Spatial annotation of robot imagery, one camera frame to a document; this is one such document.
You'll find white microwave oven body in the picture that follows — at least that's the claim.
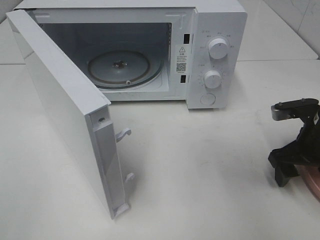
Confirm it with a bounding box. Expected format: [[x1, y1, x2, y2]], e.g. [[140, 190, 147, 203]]
[[11, 0, 247, 109]]

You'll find white microwave door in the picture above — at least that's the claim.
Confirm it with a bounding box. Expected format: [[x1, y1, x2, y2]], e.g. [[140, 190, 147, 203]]
[[6, 10, 132, 219]]

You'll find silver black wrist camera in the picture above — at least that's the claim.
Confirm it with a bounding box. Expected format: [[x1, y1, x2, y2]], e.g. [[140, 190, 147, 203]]
[[271, 98, 320, 122]]

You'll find pink round plate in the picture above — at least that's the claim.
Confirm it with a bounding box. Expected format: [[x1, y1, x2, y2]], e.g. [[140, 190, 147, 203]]
[[296, 165, 320, 201]]

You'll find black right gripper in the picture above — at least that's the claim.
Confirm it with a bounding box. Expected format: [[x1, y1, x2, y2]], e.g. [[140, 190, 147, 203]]
[[268, 103, 320, 187]]

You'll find round white door button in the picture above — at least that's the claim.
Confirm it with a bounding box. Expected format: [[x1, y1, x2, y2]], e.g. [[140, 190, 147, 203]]
[[200, 93, 216, 106]]

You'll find upper white microwave knob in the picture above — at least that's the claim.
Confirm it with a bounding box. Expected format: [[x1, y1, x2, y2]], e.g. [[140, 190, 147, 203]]
[[208, 36, 229, 60]]

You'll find glass microwave turntable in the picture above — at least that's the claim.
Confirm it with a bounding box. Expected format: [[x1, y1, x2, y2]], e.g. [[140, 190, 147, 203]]
[[87, 50, 164, 90]]

